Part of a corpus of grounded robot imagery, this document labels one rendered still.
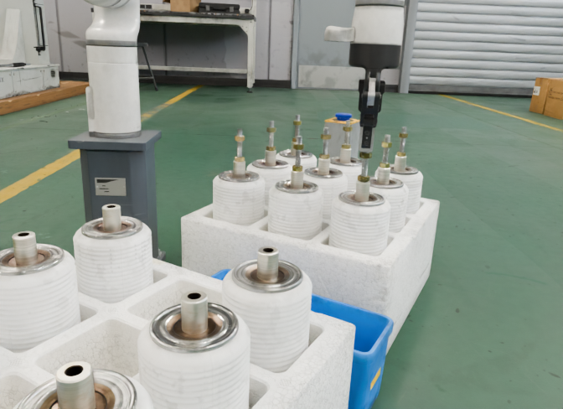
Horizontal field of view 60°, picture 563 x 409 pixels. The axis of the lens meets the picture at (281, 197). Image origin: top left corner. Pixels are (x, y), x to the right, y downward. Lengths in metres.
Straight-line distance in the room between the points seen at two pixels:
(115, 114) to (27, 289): 0.50
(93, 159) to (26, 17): 3.43
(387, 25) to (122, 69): 0.50
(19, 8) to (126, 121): 3.45
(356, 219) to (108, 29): 0.56
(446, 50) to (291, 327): 5.78
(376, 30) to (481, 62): 5.60
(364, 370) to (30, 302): 0.40
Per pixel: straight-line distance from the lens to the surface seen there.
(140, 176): 1.00
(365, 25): 0.74
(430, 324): 0.98
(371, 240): 0.78
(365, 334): 0.76
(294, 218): 0.81
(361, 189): 0.79
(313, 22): 5.92
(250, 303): 0.49
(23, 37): 4.39
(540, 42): 6.59
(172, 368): 0.41
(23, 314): 0.58
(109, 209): 0.65
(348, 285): 0.78
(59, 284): 0.58
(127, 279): 0.65
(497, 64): 6.39
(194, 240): 0.90
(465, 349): 0.93
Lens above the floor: 0.49
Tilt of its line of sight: 17 degrees down
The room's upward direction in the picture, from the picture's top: 2 degrees clockwise
